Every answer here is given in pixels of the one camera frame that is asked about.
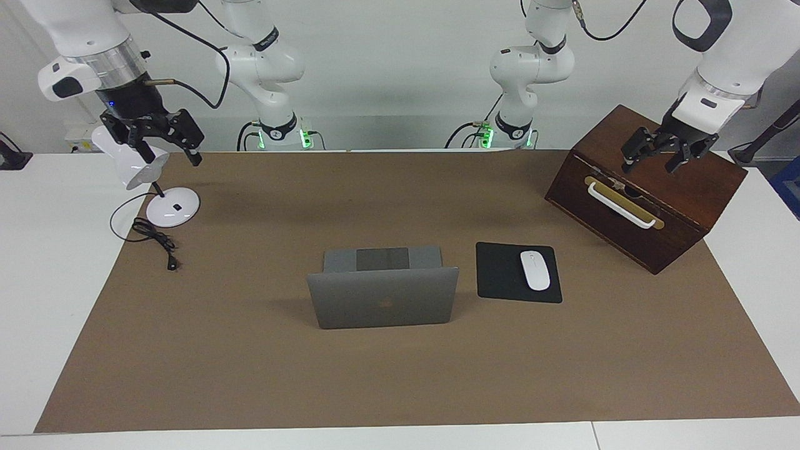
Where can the black stand with pole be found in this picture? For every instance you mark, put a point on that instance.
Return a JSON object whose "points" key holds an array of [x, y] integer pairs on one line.
{"points": [[747, 153]]}

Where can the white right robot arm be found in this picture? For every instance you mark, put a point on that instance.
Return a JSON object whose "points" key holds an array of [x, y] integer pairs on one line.
{"points": [[81, 25]]}

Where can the small black stand foot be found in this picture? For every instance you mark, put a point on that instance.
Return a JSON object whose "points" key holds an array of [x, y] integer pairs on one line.
{"points": [[12, 159]]}

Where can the dark brown wooden box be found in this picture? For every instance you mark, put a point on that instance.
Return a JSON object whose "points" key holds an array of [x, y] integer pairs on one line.
{"points": [[687, 187]]}

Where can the brown table mat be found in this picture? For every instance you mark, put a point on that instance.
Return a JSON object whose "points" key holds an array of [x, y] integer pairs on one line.
{"points": [[400, 375]]}

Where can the blue crate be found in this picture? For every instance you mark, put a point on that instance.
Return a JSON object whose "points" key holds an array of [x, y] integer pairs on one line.
{"points": [[789, 187]]}

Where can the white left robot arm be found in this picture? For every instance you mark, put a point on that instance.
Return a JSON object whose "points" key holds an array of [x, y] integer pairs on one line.
{"points": [[750, 56]]}

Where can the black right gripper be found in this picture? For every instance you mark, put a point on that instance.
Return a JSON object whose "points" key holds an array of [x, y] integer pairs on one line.
{"points": [[131, 100]]}

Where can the white desk lamp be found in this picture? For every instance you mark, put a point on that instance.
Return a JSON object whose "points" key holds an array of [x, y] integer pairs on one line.
{"points": [[175, 212]]}

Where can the silver grey laptop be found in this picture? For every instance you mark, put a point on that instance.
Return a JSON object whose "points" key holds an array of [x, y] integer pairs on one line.
{"points": [[381, 300]]}

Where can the white computer mouse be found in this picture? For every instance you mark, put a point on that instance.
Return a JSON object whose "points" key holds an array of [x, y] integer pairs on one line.
{"points": [[535, 272]]}

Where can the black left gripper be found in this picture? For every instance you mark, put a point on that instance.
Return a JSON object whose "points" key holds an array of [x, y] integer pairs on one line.
{"points": [[687, 134]]}

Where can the black mouse pad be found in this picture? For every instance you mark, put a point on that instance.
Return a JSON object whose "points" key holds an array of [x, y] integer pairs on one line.
{"points": [[500, 275]]}

